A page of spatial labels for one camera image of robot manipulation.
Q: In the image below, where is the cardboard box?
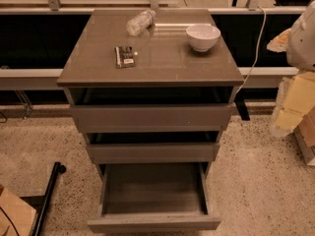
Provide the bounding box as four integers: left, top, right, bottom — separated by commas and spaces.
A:
0, 185, 36, 236
294, 107, 315, 166

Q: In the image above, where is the cardboard box bottom left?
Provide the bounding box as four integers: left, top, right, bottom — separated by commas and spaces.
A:
0, 185, 36, 236

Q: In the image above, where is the metal window rail frame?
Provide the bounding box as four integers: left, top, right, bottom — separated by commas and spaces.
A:
0, 0, 315, 90

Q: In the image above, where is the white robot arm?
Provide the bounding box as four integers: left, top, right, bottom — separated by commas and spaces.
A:
267, 1, 315, 138

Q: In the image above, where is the middle grey drawer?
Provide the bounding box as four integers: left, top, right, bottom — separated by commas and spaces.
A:
87, 143, 220, 164

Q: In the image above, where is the top grey drawer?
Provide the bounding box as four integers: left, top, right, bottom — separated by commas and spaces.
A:
70, 104, 231, 133

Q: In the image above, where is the open bottom grey drawer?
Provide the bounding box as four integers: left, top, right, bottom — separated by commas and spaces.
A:
88, 162, 221, 233

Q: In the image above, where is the grey drawer cabinet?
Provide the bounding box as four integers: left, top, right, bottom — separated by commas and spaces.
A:
56, 7, 245, 234

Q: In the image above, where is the cardboard box right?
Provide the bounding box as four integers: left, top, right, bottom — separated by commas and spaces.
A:
294, 107, 315, 166

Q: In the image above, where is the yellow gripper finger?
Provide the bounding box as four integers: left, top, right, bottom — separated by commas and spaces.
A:
270, 72, 315, 138
267, 29, 291, 53

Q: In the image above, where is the white ceramic bowl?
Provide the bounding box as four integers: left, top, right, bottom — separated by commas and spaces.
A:
186, 24, 221, 52

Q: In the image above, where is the white cable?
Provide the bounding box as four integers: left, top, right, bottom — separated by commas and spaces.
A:
235, 5, 268, 95

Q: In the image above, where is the black metal stand leg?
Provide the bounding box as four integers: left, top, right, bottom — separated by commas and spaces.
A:
31, 162, 66, 236

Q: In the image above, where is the rxbar chocolate bar wrapper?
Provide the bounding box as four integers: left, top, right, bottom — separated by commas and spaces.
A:
114, 46, 136, 69

